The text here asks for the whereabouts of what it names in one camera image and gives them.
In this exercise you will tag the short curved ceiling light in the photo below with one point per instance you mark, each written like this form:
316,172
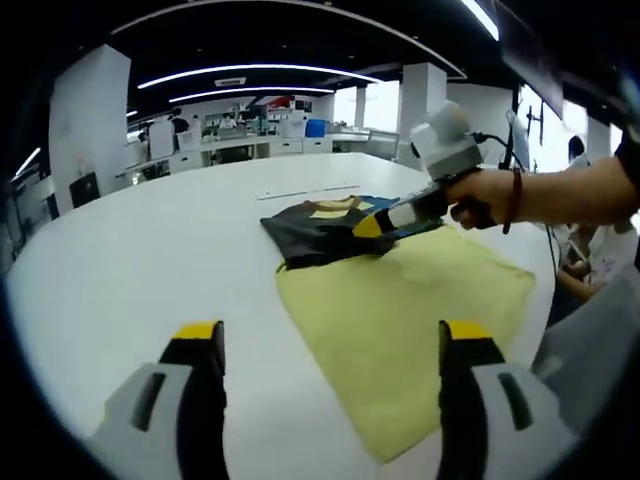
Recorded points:
255,89

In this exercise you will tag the ceiling air vent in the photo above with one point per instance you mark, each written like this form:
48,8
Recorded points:
230,81

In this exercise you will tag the yellow long-sleeve garment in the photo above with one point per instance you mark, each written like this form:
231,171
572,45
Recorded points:
400,310

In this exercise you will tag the white monitor back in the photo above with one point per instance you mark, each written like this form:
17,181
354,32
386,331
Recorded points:
520,137

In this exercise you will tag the long curved ceiling light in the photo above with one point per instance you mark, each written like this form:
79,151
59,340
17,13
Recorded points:
260,65

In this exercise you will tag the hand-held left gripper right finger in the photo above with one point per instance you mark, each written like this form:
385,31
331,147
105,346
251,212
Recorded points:
480,405

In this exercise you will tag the grey translucent chair back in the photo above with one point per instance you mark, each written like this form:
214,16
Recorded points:
595,340

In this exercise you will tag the person's right hand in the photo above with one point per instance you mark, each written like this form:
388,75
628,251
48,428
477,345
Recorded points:
480,195

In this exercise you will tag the blue storage box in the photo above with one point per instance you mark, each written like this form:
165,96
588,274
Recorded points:
316,128

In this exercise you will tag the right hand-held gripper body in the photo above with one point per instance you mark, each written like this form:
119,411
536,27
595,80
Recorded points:
445,140

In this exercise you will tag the white lab counter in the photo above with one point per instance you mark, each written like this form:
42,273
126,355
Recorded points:
270,146

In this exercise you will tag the dark hanging screen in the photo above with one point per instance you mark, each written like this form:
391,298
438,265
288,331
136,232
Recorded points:
535,75

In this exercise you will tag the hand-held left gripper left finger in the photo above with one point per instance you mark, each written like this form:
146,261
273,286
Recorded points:
185,400

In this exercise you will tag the bright straight ceiling light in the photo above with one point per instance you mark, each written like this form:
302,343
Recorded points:
482,17

